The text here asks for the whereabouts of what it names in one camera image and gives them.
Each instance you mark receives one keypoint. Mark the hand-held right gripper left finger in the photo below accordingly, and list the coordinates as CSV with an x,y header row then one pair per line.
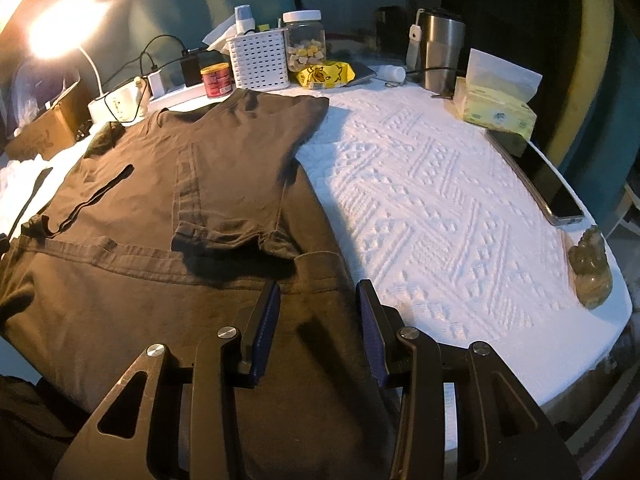
x,y
266,340

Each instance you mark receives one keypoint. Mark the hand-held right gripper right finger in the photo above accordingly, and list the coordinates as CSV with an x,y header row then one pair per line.
x,y
372,330

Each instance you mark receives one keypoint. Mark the large dark brown garment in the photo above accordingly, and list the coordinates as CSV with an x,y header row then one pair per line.
x,y
125,310

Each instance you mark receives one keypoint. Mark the smartphone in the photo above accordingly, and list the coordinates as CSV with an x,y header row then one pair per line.
x,y
542,180

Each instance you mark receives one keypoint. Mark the brown figurine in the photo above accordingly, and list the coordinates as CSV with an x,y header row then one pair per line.
x,y
591,270

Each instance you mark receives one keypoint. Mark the grey tablet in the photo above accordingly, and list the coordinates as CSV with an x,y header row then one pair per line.
x,y
364,74

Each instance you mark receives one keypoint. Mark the dark green cloth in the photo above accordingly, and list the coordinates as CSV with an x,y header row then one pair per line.
x,y
104,140

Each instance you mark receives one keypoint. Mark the green yellow tissue pack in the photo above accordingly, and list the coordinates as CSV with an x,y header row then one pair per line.
x,y
497,105

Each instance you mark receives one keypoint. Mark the small white bottle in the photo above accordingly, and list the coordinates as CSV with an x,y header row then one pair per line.
x,y
391,73

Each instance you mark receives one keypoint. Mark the yellow snack packet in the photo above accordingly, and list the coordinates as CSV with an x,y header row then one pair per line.
x,y
324,74

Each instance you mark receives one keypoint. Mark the red can with yellow lid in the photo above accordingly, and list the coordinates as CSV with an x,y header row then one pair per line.
x,y
216,81

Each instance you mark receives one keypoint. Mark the white perforated plastic basket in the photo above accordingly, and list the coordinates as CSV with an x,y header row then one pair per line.
x,y
259,62

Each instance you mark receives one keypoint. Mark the white usb charger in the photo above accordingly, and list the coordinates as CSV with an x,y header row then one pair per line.
x,y
157,82

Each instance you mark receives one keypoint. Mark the black charger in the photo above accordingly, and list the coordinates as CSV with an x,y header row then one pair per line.
x,y
191,67

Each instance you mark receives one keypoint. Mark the stainless steel tumbler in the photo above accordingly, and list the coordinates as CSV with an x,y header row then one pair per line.
x,y
441,50

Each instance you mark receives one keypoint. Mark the clear jar with white lid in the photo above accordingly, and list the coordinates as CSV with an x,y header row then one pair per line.
x,y
305,42

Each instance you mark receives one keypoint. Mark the black container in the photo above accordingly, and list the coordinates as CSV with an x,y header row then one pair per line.
x,y
391,27

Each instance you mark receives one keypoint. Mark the cardboard box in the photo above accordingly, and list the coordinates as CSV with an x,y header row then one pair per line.
x,y
45,125

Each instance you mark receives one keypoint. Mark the white crumpled tissue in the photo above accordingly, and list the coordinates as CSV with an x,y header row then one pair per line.
x,y
219,35

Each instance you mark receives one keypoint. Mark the blue and white bottle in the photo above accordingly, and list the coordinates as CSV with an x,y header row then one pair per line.
x,y
245,19

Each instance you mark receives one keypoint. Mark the clear plastic bag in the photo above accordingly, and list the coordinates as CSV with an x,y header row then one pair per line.
x,y
40,90

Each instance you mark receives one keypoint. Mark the white gooseneck desk lamp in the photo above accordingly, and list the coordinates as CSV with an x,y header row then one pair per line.
x,y
65,27

